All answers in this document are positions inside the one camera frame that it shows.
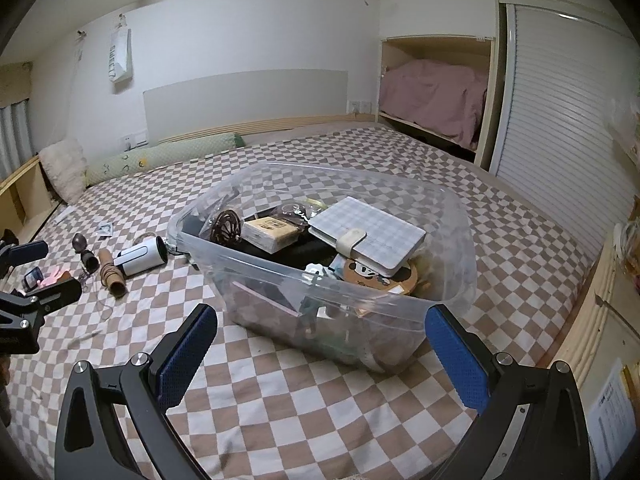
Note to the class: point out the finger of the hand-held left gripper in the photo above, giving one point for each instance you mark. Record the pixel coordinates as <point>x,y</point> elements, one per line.
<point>30,252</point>
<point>55,293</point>

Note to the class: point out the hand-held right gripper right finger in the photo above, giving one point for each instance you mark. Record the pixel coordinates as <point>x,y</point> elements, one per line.
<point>457,365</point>

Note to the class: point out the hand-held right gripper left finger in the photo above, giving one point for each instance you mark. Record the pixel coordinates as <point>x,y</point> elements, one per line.
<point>185,360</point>

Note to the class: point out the clear plastic container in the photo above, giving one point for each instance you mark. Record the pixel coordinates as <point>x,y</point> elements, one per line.
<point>440,240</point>

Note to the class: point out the pink rabbit toy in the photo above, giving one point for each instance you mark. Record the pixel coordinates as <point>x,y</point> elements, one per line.
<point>52,277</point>

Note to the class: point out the small blue case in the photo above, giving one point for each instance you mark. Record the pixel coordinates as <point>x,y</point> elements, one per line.
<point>34,276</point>

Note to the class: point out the black car key bunch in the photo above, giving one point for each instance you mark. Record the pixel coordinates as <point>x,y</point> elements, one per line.
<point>89,260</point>

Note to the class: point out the small white box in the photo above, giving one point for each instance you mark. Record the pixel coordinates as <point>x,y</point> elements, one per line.
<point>65,215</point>

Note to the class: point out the wooden bedside shelf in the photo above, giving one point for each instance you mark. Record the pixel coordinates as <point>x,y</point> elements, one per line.
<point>20,200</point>

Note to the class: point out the small printed sachet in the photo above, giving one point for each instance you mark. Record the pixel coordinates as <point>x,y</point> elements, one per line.
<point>105,230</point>

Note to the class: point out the white fluffy pillow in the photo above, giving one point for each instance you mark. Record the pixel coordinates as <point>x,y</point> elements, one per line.
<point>62,167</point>

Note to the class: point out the white cylinder device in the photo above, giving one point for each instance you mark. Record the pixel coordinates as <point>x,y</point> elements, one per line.
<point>142,257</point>

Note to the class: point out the round cork panda coaster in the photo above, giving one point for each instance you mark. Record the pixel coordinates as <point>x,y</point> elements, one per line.
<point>400,285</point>

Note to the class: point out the grey striped curtain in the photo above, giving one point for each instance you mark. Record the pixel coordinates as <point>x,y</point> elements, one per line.
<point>15,130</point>

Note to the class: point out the checked bed sheet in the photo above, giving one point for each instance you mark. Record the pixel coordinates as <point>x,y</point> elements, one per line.
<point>300,425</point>

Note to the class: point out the tissue pack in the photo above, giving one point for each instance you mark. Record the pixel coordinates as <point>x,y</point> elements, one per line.
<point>270,234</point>

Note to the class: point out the grey checked notebook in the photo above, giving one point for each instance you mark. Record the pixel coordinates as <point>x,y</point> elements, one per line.
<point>370,232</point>

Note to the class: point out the small white round object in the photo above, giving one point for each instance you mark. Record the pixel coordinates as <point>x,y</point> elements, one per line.
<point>316,270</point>

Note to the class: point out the white printed paper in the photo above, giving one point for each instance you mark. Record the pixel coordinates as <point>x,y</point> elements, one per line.
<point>611,410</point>

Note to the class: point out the green bolster pillow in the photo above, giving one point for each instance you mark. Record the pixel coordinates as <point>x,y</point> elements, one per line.
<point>165,157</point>

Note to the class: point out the pink blanket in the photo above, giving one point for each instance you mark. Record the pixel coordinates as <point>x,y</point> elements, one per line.
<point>430,100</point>

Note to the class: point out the white shutter door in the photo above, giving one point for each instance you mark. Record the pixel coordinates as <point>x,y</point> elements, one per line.
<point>565,120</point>

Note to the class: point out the white wall socket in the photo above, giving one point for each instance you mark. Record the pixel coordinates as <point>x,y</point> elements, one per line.
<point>360,106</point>
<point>135,140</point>

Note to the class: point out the white hanging wall bag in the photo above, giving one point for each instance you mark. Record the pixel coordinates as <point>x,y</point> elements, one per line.
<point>120,57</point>

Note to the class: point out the wooden bed frame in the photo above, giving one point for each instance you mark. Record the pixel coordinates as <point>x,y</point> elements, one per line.
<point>280,124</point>

